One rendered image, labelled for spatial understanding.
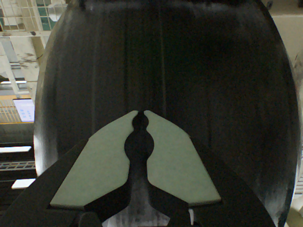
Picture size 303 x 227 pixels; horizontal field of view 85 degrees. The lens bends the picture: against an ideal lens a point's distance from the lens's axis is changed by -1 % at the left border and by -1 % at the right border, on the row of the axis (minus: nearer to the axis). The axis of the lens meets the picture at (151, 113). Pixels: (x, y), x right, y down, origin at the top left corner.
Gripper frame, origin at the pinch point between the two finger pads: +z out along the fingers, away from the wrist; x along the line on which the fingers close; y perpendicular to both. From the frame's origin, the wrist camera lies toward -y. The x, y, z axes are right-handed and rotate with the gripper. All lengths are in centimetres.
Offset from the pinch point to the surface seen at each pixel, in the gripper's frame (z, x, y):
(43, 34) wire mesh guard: 59, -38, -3
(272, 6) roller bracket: 27.5, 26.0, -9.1
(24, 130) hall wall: 896, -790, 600
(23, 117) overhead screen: 311, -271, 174
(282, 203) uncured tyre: -2.0, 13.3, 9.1
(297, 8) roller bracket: 20.7, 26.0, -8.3
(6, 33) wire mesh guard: 59, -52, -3
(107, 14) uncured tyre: 8.4, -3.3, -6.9
